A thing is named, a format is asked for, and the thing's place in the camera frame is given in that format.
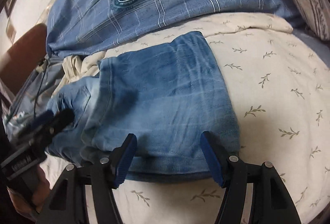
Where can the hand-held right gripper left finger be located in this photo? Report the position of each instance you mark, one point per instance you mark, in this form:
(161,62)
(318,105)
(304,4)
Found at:
(126,157)

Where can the white power strip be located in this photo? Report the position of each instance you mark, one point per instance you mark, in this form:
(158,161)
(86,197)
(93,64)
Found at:
(40,67)

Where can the small wall picture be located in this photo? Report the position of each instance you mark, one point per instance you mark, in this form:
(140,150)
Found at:
(11,28)

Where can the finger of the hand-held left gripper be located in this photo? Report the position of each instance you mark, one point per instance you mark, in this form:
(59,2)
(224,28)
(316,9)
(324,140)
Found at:
(61,119)
(40,121)

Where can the brown headboard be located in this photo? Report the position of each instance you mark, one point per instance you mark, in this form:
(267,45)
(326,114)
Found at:
(23,51)

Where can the cream leaf-print blanket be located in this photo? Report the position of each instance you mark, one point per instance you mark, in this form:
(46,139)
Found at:
(270,85)

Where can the blue denim pants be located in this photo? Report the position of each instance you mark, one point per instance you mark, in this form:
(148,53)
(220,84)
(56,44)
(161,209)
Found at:
(159,100)

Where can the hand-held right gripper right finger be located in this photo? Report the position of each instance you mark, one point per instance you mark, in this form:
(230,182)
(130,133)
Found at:
(211,157)

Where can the person's left hand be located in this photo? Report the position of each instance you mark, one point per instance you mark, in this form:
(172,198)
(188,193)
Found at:
(42,188)

